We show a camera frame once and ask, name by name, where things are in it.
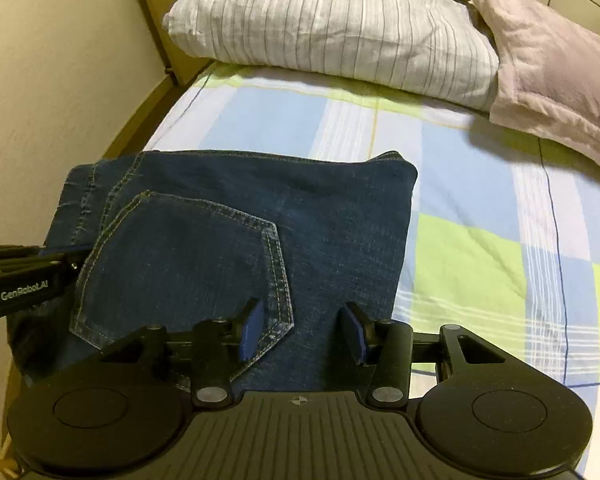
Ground dark blue jeans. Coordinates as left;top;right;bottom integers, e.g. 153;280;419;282
7;150;419;393

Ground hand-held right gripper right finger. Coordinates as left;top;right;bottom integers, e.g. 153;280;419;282
337;301;506;407

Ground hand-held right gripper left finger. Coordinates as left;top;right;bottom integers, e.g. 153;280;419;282
100;297;266;408

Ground bed with checkered sheet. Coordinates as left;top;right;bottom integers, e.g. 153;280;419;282
142;62;600;461

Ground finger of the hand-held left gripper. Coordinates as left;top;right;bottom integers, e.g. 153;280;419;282
0;244;93;267

